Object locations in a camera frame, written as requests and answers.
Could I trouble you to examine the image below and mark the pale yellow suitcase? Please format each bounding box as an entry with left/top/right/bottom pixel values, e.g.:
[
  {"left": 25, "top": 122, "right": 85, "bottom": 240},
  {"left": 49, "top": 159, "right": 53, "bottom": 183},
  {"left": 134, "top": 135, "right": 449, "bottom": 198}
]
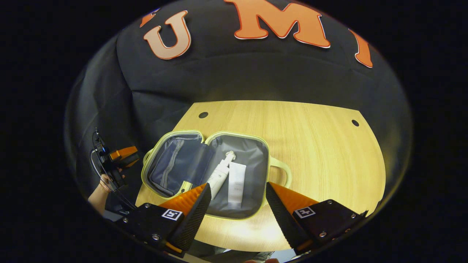
[{"left": 141, "top": 130, "right": 293, "bottom": 220}]

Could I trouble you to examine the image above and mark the white pump bottle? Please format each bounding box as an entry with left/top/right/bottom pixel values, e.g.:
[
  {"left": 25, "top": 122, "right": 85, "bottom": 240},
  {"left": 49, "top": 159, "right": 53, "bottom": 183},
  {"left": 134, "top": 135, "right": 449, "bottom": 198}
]
[{"left": 207, "top": 150, "right": 237, "bottom": 200}]

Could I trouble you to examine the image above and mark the black cable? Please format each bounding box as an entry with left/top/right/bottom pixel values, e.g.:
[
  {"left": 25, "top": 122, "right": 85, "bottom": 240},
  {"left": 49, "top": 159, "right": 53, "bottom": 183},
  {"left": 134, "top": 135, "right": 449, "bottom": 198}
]
[{"left": 90, "top": 128, "right": 139, "bottom": 210}]

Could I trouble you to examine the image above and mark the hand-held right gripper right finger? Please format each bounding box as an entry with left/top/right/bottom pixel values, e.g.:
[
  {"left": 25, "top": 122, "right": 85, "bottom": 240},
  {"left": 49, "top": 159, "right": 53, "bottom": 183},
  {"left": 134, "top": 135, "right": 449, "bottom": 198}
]
[{"left": 265, "top": 182, "right": 368, "bottom": 256}]

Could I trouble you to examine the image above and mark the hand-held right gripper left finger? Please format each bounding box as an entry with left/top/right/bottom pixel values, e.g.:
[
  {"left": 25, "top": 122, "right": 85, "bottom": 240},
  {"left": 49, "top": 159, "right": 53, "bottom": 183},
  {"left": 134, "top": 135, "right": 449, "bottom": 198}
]
[{"left": 115, "top": 183, "right": 212, "bottom": 258}]

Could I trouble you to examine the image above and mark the white squeeze tube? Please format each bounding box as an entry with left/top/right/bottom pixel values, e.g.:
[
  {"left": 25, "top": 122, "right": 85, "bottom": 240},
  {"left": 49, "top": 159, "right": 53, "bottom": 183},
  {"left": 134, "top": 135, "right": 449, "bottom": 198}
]
[{"left": 227, "top": 162, "right": 247, "bottom": 205}]

